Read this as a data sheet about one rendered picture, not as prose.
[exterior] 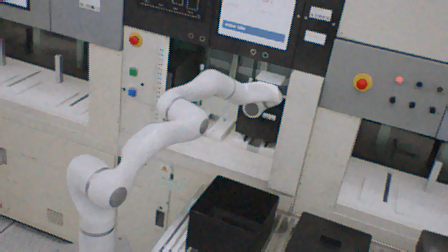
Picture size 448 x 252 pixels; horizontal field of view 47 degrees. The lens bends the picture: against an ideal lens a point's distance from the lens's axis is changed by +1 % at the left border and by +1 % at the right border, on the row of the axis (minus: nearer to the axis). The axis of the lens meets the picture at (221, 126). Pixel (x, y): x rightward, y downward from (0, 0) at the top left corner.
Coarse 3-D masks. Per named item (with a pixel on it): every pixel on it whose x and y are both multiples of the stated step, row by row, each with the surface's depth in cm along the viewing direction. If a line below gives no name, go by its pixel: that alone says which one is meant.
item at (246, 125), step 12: (264, 72) 241; (276, 84) 233; (240, 108) 239; (240, 120) 242; (252, 120) 240; (264, 120) 238; (276, 120) 235; (240, 132) 245; (252, 132) 243; (264, 132) 241; (276, 132) 238
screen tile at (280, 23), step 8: (264, 0) 193; (272, 0) 192; (264, 8) 194; (272, 8) 193; (280, 8) 192; (264, 16) 196; (280, 16) 193; (288, 16) 192; (256, 24) 198; (264, 24) 197; (272, 24) 196; (280, 24) 195
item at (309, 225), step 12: (300, 216) 208; (312, 216) 209; (300, 228) 201; (312, 228) 202; (324, 228) 203; (336, 228) 204; (348, 228) 205; (300, 240) 195; (312, 240) 196; (324, 240) 196; (336, 240) 194; (348, 240) 199; (360, 240) 200
